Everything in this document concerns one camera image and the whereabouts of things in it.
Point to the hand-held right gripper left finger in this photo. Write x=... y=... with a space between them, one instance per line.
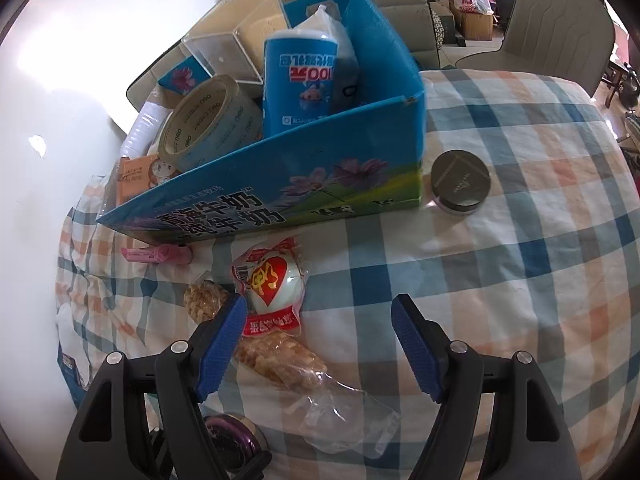
x=220 y=345

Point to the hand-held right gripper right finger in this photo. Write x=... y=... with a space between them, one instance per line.
x=415 y=350

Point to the clear bag of peanut snacks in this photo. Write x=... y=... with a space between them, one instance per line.
x=280 y=355

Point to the red and white egg packet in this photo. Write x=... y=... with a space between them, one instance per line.
x=272 y=280

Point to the orange cartoon snack packet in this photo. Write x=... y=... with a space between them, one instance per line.
x=140 y=175

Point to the blue cardboard box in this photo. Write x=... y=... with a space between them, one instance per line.
x=350 y=150

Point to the clear packing tape roll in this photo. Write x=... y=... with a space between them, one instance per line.
x=220 y=125

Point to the blue cylindrical wipes canister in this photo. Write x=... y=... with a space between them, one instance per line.
x=300 y=90

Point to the clear plastic box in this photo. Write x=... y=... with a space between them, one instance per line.
x=225 y=50

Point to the purple round tin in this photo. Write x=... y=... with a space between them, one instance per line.
x=232 y=435

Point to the plaid blanket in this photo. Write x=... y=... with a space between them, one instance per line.
x=500 y=285

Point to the pink small package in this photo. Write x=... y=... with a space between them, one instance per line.
x=160 y=255

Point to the dark round jar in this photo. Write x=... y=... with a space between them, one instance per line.
x=460 y=175

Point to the brown cardboard box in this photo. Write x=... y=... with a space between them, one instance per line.
x=475 y=25

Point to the grey shell chair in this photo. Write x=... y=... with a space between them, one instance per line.
x=550 y=15

